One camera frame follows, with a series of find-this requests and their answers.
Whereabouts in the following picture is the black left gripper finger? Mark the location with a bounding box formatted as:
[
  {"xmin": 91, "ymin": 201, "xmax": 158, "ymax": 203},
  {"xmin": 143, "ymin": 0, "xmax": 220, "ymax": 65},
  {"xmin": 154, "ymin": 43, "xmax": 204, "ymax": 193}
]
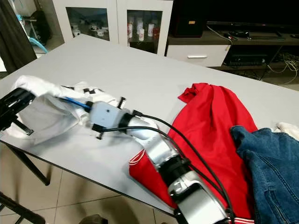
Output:
[
  {"xmin": 9, "ymin": 89, "xmax": 36, "ymax": 106},
  {"xmin": 2, "ymin": 105, "xmax": 29, "ymax": 124}
]

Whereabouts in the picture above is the white T-shirt black print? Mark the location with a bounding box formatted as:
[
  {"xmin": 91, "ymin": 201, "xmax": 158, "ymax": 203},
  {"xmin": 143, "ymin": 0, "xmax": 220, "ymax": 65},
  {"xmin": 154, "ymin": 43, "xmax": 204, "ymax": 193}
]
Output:
[{"xmin": 9, "ymin": 75, "xmax": 120, "ymax": 140}]

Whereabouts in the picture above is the blue clothes hanger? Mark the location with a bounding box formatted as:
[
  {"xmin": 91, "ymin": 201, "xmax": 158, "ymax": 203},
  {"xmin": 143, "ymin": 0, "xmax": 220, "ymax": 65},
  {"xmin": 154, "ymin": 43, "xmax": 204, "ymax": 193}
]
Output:
[{"xmin": 58, "ymin": 96, "xmax": 92, "ymax": 112}]

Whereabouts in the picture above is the blue denim garment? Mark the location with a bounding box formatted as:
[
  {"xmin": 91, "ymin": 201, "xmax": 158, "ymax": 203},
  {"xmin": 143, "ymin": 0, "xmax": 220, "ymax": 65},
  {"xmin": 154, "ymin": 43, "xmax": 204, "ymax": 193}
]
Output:
[{"xmin": 230, "ymin": 125, "xmax": 299, "ymax": 224}]

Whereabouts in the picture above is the grey table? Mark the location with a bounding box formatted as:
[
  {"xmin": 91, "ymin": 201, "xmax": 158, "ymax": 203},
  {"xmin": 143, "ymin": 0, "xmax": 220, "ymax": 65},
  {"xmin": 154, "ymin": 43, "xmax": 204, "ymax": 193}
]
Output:
[{"xmin": 0, "ymin": 34, "xmax": 299, "ymax": 224}]

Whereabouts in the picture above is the dark curtain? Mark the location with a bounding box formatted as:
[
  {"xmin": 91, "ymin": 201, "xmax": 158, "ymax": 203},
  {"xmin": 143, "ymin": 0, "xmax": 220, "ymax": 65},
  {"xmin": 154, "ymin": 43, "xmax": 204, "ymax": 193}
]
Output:
[{"xmin": 0, "ymin": 0, "xmax": 38, "ymax": 73}]

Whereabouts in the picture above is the white glass door cabinet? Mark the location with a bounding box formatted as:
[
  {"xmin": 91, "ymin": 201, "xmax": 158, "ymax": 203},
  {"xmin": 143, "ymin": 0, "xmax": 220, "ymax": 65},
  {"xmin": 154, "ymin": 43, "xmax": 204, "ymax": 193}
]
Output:
[{"xmin": 51, "ymin": 0, "xmax": 174, "ymax": 56}]

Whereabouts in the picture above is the white drawer TV stand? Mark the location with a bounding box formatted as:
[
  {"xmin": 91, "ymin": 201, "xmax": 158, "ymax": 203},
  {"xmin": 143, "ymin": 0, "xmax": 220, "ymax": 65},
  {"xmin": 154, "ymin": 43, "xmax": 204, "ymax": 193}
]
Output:
[{"xmin": 166, "ymin": 28, "xmax": 299, "ymax": 70}]

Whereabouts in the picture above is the red garment white trim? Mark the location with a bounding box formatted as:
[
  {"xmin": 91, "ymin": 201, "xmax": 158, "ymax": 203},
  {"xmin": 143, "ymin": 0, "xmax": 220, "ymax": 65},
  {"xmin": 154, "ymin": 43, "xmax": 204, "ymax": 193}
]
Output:
[{"xmin": 128, "ymin": 83, "xmax": 260, "ymax": 220}]

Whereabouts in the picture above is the black television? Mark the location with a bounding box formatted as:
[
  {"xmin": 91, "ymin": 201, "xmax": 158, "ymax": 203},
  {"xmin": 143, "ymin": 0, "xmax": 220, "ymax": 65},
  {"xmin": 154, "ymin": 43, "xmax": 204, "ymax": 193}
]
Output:
[{"xmin": 171, "ymin": 0, "xmax": 299, "ymax": 38}]

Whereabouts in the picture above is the plain white garment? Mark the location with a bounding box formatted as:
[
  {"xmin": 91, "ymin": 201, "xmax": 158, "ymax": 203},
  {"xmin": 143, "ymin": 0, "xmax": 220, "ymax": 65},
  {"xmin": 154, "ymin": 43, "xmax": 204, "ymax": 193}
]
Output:
[{"xmin": 273, "ymin": 121, "xmax": 299, "ymax": 140}]

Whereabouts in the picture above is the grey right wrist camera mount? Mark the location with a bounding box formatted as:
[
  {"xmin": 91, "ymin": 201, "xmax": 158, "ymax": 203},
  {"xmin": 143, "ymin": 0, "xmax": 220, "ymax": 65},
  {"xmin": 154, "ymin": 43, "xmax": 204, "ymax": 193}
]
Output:
[{"xmin": 90, "ymin": 100, "xmax": 124, "ymax": 132}]

